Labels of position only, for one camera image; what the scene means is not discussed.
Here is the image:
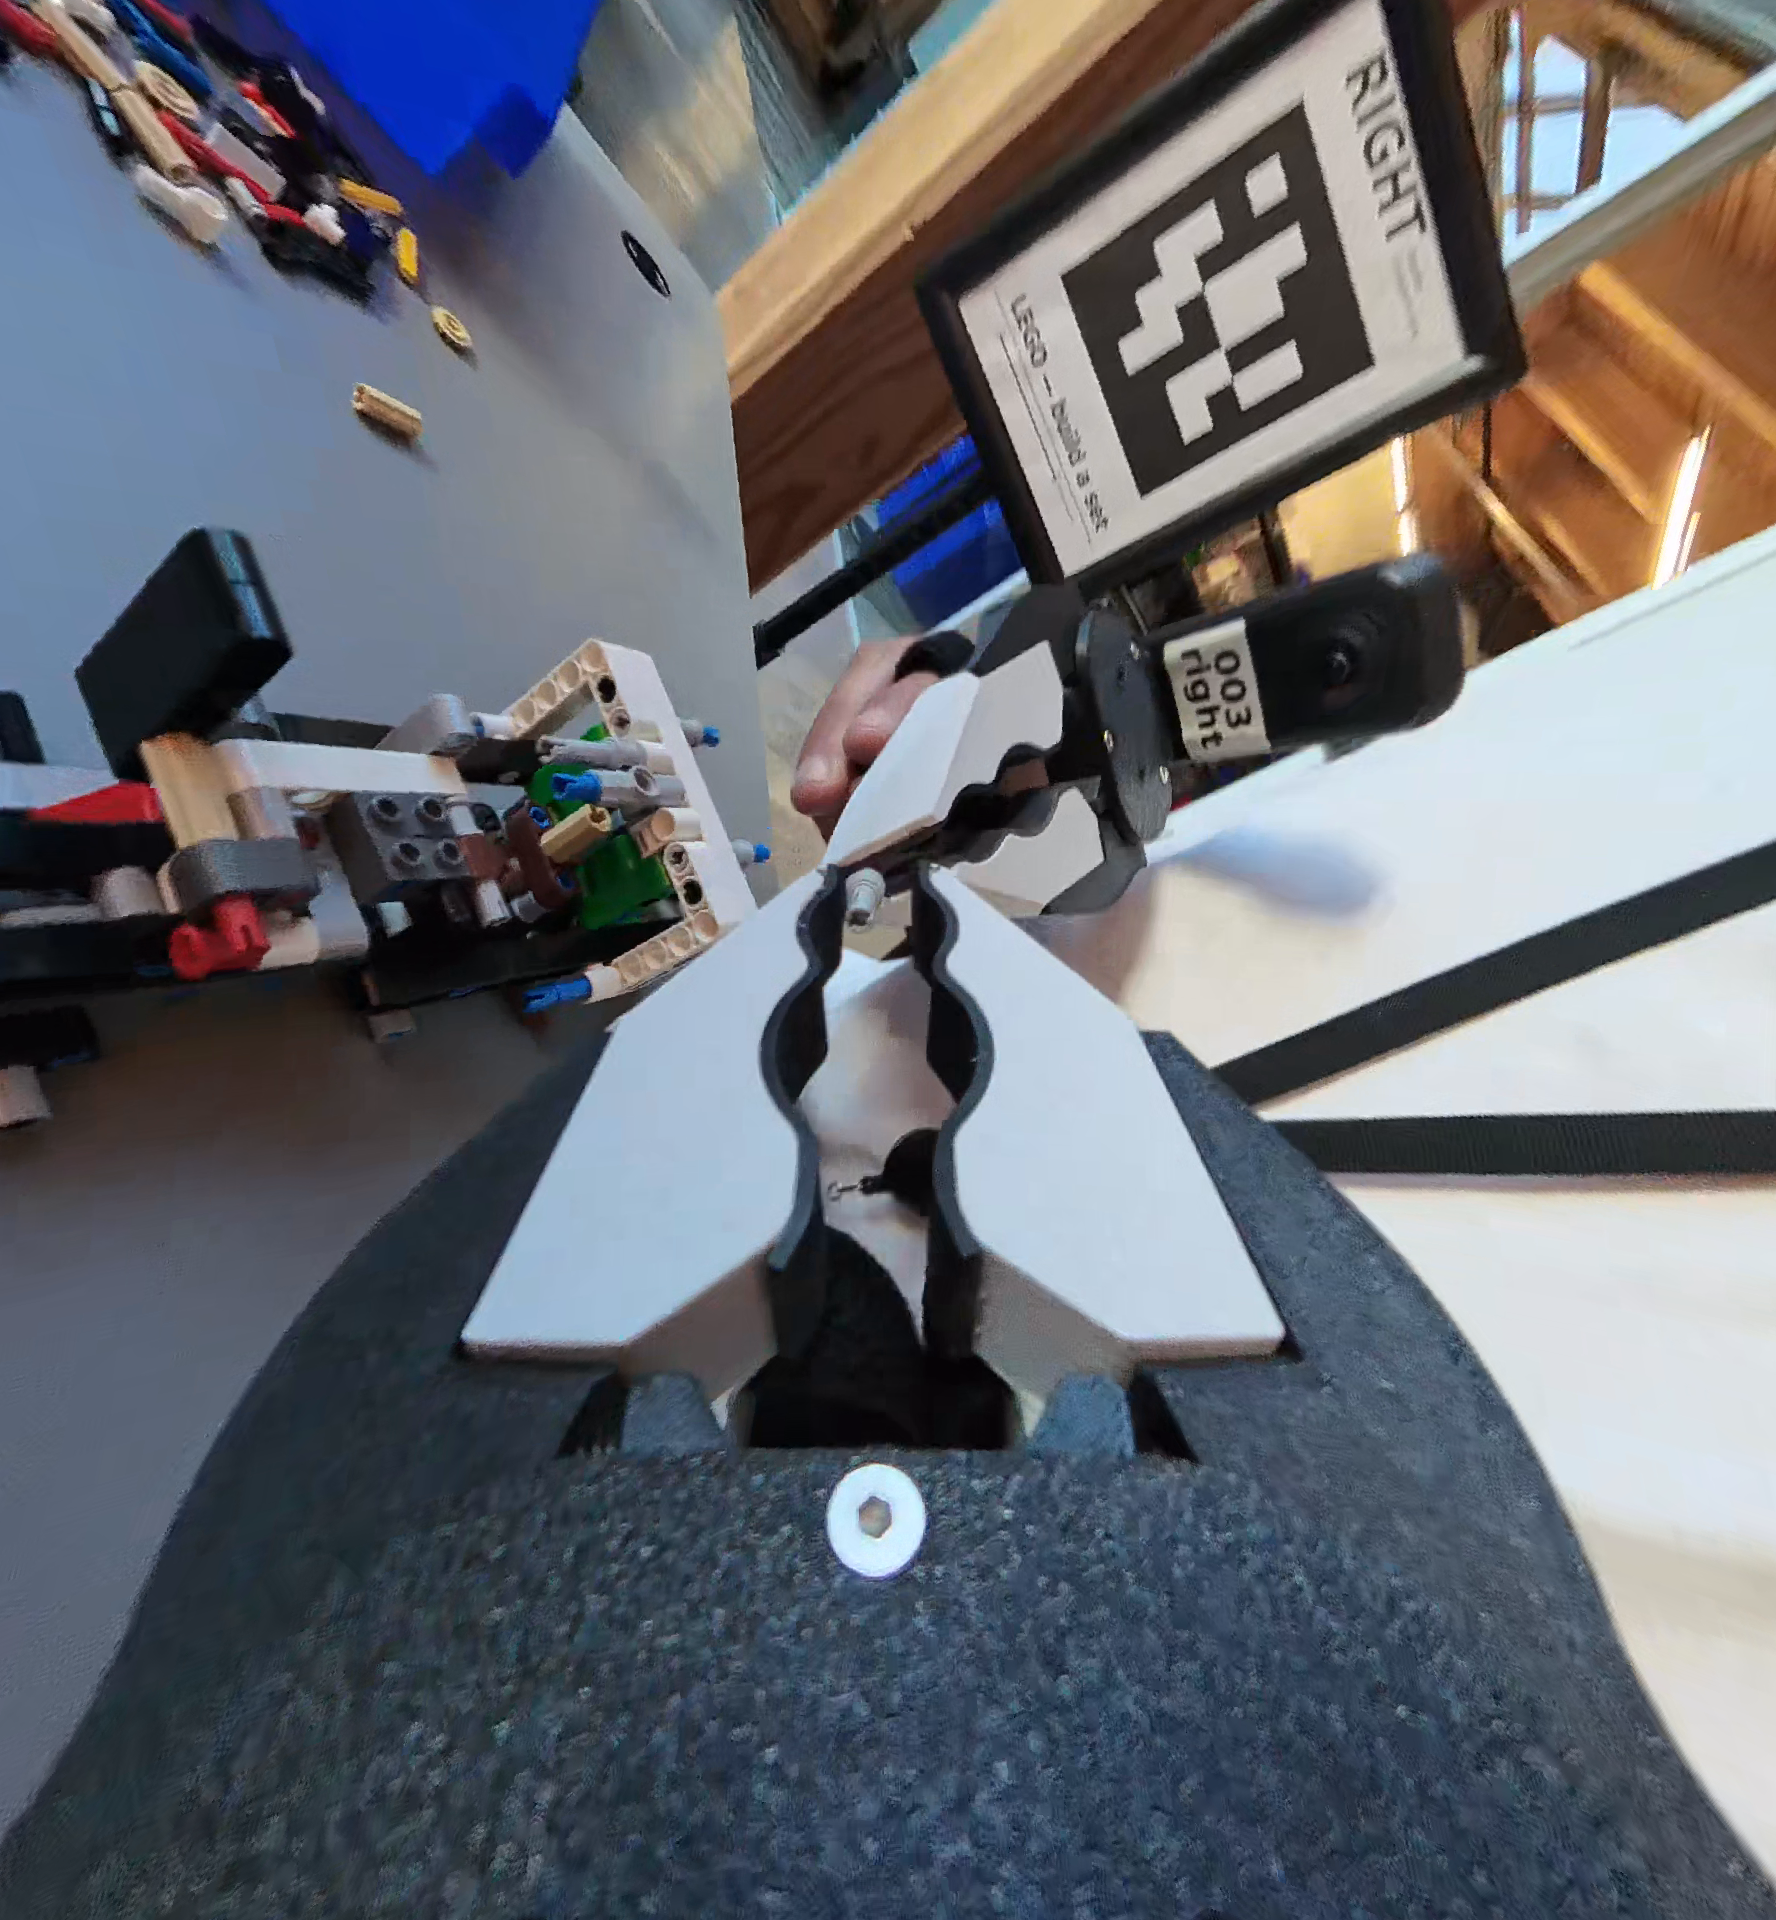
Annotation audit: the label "aluminium rail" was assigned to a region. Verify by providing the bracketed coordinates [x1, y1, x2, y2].
[1504, 13, 1776, 317]

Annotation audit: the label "pile of loose lego pieces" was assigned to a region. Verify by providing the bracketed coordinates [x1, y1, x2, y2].
[0, 0, 426, 303]

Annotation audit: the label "person's right hand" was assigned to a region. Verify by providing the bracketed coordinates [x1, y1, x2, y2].
[790, 637, 972, 824]

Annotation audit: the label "blue plastic bin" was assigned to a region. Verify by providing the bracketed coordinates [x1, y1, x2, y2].
[250, 0, 606, 178]

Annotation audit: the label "black strap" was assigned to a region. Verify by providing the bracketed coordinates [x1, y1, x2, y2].
[1270, 1109, 1776, 1178]
[1210, 831, 1776, 1109]

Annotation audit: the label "person's white clothing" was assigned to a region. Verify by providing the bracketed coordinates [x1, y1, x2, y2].
[829, 495, 1776, 1920]

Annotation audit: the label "Lego Technic model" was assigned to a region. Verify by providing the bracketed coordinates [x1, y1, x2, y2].
[0, 527, 651, 1093]

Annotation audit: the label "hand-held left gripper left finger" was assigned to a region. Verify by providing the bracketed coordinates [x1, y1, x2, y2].
[463, 870, 845, 1413]

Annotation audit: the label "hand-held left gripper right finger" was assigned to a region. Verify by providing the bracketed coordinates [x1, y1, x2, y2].
[911, 868, 1288, 1418]

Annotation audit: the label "black metal bar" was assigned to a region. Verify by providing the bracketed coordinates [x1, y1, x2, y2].
[753, 476, 998, 672]

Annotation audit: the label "blue storage bins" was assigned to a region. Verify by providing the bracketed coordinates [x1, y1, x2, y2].
[888, 435, 1025, 615]

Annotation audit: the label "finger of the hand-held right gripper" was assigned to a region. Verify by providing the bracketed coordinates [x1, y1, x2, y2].
[822, 659, 1077, 871]
[888, 779, 1145, 918]

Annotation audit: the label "partly built lego model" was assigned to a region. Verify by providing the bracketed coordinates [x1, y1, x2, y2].
[0, 637, 774, 1052]

